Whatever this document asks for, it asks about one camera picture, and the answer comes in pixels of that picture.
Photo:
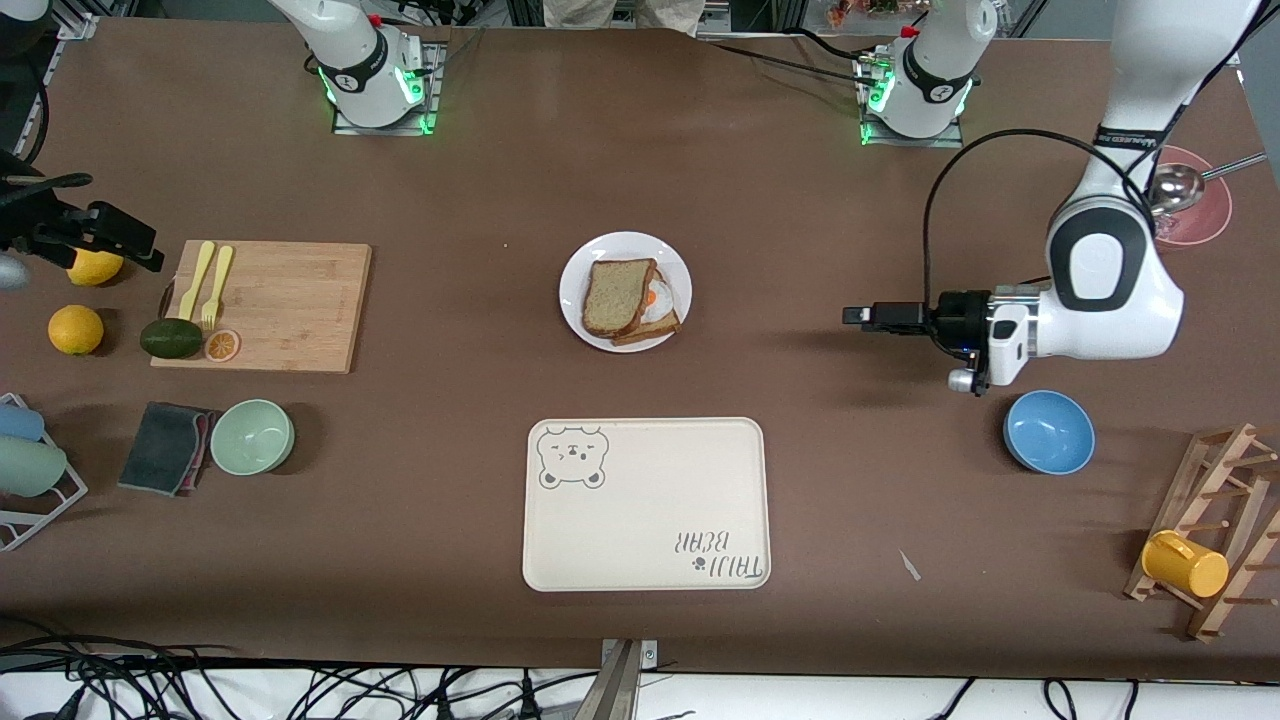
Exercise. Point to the person in beige trousers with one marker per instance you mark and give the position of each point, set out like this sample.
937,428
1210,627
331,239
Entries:
620,12

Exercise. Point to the blue cup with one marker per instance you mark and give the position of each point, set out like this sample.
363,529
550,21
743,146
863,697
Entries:
18,422

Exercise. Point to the wooden peg rack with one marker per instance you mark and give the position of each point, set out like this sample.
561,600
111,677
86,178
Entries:
1190,470

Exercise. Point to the yellow plastic fork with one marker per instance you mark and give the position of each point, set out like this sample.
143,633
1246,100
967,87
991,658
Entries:
220,275

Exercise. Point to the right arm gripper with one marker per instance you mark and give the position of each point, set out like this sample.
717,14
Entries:
30,222

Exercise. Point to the metal scoop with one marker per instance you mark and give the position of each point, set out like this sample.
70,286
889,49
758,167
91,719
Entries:
1180,188

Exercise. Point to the blue bowl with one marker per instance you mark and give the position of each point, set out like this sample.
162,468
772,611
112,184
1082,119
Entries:
1048,432

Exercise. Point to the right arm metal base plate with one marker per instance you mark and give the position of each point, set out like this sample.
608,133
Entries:
430,100

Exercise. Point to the bread slice under egg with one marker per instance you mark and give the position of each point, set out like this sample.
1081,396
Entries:
655,332

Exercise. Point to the mint green bowl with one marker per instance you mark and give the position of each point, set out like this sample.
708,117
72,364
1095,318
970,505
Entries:
252,437

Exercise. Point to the green avocado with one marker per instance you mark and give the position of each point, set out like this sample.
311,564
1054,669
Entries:
171,339

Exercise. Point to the cream bear print tray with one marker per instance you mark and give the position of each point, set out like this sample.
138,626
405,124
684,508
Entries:
650,500

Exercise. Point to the orange slice toy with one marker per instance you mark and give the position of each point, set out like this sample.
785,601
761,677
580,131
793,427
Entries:
222,346

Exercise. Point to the plain brown bread slice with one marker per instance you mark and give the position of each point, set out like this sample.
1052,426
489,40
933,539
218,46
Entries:
615,298

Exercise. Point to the white tape scrap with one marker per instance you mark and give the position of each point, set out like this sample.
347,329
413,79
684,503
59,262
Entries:
909,566

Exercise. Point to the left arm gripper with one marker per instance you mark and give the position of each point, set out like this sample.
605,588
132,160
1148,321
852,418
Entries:
960,313

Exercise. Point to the yellow plastic knife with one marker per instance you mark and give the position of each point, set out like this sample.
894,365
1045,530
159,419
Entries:
197,275

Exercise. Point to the yellow lemon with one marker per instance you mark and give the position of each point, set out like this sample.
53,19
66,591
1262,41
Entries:
76,330
95,272

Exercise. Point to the mint green cup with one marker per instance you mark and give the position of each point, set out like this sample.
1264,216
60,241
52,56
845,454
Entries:
28,467

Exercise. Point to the pink bowl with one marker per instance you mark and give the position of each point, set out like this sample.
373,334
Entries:
1215,215

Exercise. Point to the white round plate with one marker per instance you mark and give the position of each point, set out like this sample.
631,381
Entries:
575,290

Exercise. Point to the fried egg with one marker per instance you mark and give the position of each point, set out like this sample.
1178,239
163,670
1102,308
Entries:
664,310

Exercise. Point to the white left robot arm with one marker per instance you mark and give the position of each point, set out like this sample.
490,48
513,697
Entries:
1150,320

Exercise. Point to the clear ice pieces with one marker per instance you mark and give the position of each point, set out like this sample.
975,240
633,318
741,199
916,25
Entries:
1180,228

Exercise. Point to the grey pink folded cloth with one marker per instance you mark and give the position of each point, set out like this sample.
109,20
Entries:
160,450

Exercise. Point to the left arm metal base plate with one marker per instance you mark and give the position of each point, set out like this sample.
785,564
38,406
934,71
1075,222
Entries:
950,138

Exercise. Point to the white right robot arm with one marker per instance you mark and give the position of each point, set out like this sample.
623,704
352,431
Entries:
360,60

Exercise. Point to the bamboo cutting board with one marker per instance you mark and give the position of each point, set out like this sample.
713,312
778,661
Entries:
300,300

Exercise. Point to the aluminium frame profile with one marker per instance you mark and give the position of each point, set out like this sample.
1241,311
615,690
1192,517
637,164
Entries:
1225,50
78,25

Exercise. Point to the yellow mug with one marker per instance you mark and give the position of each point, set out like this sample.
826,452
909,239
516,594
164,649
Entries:
1185,565

